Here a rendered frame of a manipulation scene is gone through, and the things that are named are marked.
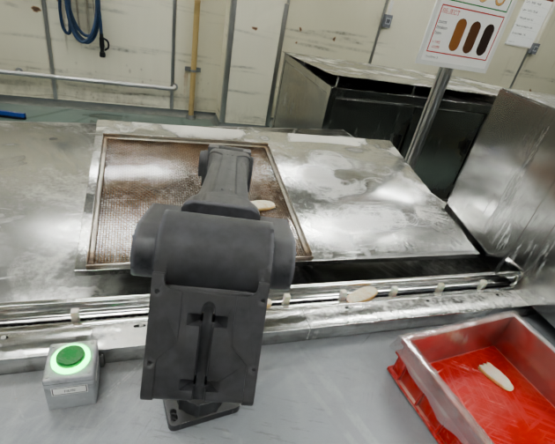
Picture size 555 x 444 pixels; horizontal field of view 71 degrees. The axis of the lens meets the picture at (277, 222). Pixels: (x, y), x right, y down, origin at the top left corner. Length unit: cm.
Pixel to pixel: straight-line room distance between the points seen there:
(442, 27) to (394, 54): 351
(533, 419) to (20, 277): 107
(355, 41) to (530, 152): 381
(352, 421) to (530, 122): 85
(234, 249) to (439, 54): 146
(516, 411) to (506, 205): 53
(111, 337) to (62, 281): 24
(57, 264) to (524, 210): 115
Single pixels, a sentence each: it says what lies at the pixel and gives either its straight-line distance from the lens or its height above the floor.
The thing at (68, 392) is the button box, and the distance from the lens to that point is 73.
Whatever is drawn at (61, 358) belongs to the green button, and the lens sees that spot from 71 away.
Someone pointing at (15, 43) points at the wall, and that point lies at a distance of 451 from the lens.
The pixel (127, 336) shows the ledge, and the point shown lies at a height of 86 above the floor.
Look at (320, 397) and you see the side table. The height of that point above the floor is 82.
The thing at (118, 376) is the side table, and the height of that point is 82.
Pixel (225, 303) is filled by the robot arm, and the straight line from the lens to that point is 26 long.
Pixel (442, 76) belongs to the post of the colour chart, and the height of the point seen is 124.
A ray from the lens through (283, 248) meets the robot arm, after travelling 27.
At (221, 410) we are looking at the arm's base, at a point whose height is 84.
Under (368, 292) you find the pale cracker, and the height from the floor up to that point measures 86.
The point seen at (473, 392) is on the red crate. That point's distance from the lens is 94.
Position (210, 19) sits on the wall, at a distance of 435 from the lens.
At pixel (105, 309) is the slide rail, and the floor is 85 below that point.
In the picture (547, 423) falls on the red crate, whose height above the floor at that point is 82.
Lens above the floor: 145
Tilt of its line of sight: 32 degrees down
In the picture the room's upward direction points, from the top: 12 degrees clockwise
